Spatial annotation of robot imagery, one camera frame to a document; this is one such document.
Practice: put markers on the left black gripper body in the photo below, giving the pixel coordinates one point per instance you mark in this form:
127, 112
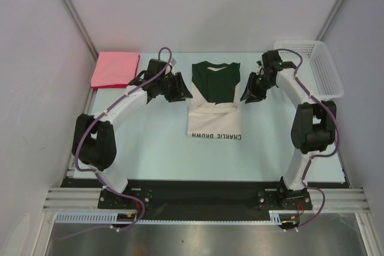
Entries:
160, 83

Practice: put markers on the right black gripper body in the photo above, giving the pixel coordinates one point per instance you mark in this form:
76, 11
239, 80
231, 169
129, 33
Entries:
263, 84

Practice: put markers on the white and dark green t-shirt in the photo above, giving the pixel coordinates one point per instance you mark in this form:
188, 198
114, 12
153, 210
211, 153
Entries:
215, 107

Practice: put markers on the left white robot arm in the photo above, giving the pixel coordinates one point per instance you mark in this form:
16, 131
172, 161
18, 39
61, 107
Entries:
94, 142

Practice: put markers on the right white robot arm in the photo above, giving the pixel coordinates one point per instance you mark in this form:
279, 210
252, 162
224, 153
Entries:
314, 126

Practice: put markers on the folded pink t-shirt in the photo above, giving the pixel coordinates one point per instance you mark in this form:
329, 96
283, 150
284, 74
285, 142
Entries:
115, 69

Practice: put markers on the white perforated plastic basket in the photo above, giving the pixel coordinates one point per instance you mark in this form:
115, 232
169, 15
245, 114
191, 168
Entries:
318, 71

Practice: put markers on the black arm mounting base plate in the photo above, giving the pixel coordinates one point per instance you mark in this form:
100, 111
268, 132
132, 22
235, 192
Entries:
223, 213

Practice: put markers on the white slotted cable duct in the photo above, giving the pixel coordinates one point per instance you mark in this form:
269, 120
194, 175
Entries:
122, 218

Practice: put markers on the aluminium frame rail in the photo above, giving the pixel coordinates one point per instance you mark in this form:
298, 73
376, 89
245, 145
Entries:
330, 200

